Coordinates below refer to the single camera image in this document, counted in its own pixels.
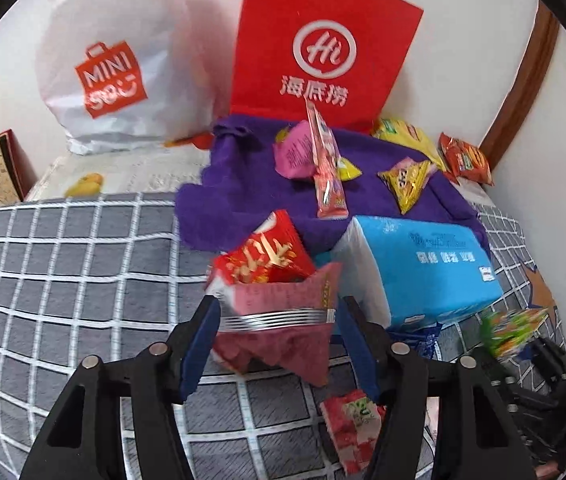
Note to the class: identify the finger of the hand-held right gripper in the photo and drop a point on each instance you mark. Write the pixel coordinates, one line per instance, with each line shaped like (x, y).
(550, 362)
(523, 395)

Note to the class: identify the pink snack bag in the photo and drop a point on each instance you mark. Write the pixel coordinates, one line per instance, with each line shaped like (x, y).
(273, 321)

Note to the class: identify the red paper bag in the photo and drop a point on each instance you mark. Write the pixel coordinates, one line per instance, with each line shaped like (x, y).
(323, 50)

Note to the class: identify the yellow chip bag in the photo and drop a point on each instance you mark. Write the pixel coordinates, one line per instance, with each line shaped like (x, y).
(408, 140)

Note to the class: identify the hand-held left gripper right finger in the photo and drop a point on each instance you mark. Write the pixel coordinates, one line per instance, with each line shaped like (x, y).
(358, 352)

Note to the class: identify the red snack packet gold print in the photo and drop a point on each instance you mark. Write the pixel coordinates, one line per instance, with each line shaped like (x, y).
(263, 255)

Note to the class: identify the brown wooden door frame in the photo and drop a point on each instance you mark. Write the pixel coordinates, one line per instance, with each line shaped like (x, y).
(523, 95)

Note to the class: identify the fruit print bed sheet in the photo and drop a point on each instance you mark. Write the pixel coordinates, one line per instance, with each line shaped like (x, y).
(138, 175)

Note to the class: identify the red chip bag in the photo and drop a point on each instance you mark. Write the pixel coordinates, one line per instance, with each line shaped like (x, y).
(465, 160)

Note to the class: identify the yellow triangular snack packet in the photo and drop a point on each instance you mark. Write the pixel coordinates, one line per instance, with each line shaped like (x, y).
(405, 182)

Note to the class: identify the red box with patterned front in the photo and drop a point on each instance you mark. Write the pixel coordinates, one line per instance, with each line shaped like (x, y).
(0, 170)

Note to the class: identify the white plastic shopping bag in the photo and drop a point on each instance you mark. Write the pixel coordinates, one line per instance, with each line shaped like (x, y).
(113, 35)

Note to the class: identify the blue tissue pack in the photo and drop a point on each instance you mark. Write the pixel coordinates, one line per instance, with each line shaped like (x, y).
(428, 270)

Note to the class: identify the purple towel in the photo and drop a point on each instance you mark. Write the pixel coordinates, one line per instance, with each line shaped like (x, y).
(243, 190)

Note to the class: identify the grey checked blanket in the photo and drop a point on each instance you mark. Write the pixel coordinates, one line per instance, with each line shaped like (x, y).
(88, 270)

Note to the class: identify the pink strawberry snack packet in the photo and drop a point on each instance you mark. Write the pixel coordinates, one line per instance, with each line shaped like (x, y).
(353, 427)

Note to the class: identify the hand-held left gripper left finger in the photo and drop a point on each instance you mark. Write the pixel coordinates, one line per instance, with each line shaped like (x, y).
(198, 350)

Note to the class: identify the green snack packet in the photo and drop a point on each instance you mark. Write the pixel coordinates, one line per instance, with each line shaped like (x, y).
(513, 330)

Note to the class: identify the long pink stick snack packet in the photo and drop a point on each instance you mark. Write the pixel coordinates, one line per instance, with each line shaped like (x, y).
(328, 180)

